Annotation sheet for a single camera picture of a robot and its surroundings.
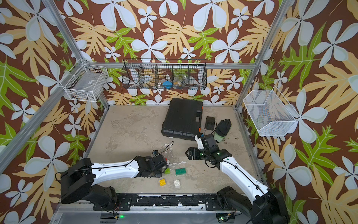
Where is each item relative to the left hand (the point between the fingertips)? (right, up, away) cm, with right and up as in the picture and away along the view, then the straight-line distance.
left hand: (161, 171), depth 84 cm
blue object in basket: (+3, +56, +10) cm, 57 cm away
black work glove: (+44, +24, +22) cm, 55 cm away
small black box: (+35, +29, +22) cm, 50 cm away
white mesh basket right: (+64, +35, -5) cm, 73 cm away
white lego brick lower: (+10, -5, -5) cm, 12 cm away
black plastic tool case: (+14, +31, +17) cm, 38 cm away
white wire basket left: (-49, +55, +2) cm, 74 cm away
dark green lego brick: (+12, 0, 0) cm, 12 cm away
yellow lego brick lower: (+1, -5, -4) cm, 7 cm away
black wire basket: (+1, +64, +13) cm, 65 cm away
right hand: (+18, +12, -2) cm, 21 cm away
